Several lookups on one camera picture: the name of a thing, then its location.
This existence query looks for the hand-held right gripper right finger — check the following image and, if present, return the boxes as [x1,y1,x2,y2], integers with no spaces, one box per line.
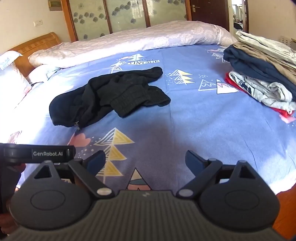
[177,150,270,199]

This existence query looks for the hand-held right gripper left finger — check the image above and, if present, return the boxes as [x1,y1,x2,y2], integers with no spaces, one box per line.
[23,150,115,199]

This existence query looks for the black pants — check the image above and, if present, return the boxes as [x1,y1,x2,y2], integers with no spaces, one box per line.
[49,67,171,128]

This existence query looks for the blue printed bedsheet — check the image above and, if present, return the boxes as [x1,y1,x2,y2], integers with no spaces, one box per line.
[0,44,296,197]

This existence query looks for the white pillow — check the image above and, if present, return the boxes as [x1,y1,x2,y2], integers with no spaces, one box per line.
[0,50,23,71]
[26,64,62,85]
[0,61,33,112]

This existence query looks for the grey folded shirt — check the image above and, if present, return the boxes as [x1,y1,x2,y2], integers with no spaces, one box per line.
[228,71,296,114]

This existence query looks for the wooden headboard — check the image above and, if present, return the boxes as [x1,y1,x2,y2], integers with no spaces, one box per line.
[7,32,62,78]

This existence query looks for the navy folded garment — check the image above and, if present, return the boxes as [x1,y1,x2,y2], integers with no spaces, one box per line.
[223,45,296,102]

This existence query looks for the khaki folded garment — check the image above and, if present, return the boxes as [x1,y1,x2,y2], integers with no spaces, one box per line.
[233,43,296,77]

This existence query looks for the white quilt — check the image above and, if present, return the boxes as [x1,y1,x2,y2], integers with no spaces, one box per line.
[28,20,237,69]

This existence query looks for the cream folded garment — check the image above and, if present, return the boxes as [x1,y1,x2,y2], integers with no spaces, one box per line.
[235,31,296,70]

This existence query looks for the dark wooden door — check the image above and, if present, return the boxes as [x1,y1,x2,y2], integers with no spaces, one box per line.
[190,0,230,32]

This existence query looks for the wooden wardrobe with glass doors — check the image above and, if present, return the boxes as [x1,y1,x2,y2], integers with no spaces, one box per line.
[60,0,192,42]

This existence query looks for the framed wall panel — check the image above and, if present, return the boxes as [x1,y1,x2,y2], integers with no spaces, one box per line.
[48,0,62,11]

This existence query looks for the white wall-mounted box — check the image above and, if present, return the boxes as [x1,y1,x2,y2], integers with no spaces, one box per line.
[280,35,296,50]

